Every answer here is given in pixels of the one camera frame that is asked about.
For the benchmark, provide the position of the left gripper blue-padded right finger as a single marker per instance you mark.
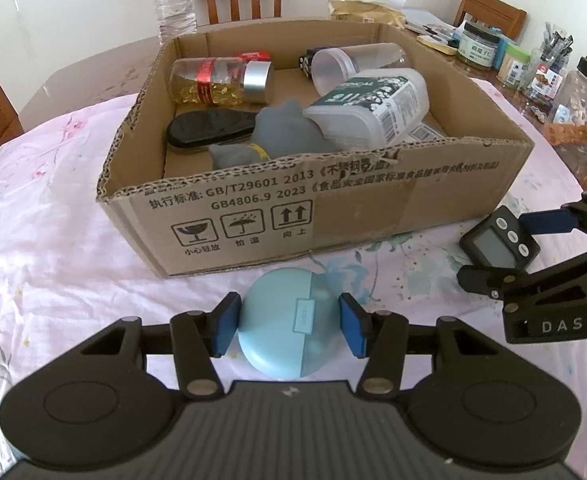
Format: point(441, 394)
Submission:
point(381, 338)

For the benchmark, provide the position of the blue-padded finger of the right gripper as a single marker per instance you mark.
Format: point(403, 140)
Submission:
point(493, 279)
point(569, 217)

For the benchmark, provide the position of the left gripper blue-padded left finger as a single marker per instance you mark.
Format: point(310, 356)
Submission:
point(199, 337)

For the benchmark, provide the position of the black digital timer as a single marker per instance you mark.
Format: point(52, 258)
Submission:
point(500, 241)

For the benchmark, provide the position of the light blue round case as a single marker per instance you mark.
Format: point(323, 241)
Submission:
point(289, 323)

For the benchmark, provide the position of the black oval case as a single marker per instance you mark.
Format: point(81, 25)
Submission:
point(200, 128)

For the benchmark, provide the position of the clear bag with orange contents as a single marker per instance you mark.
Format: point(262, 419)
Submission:
point(565, 134)

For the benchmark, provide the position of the pink floral tablecloth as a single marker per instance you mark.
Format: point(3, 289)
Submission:
point(65, 271)

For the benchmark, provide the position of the green-lidded spice jar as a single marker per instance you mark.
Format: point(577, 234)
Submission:
point(515, 61)

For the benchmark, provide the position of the clear pen holder with pens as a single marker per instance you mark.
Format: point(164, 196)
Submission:
point(547, 67)

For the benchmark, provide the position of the brown cardboard box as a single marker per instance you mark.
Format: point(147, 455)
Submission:
point(183, 217)

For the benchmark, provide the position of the dark-lidded glass jar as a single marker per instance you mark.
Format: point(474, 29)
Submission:
point(477, 46)

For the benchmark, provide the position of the white labelled plastic bottle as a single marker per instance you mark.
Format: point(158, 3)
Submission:
point(373, 109)

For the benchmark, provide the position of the grey cat figurine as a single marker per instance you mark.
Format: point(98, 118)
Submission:
point(279, 131)

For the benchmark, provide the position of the yellow sticky note pad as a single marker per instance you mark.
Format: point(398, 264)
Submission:
point(437, 44)

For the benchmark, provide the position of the wooden chair at right corner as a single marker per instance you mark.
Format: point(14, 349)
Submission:
point(493, 13)

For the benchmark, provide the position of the capsule bottle with silver cap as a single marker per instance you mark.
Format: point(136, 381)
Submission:
point(220, 81)

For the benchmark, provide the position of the stack of white papers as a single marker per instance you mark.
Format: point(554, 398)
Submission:
point(423, 22)

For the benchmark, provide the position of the clear tube with pink discs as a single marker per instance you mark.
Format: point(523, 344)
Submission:
point(332, 66)

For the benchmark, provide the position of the dark small toy block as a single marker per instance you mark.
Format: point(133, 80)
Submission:
point(305, 61)

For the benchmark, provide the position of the red toy car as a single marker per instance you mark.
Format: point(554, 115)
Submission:
point(254, 56)

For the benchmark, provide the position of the gold tissue pack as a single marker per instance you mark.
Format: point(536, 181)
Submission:
point(385, 12)

